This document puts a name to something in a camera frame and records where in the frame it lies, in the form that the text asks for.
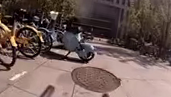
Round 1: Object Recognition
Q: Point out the white scooter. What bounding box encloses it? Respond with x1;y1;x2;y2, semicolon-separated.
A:
58;15;102;65

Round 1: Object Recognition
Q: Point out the round metal manhole cover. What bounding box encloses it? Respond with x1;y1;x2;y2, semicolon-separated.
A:
67;62;124;97

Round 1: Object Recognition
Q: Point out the blue bicycle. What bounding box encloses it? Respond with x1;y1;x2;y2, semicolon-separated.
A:
33;8;68;57

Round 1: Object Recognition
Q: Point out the large multi-storey building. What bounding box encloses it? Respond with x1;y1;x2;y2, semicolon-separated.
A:
69;0;134;42

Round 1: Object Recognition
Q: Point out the row of parked bicycles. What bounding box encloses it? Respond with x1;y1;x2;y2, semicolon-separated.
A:
104;32;171;68

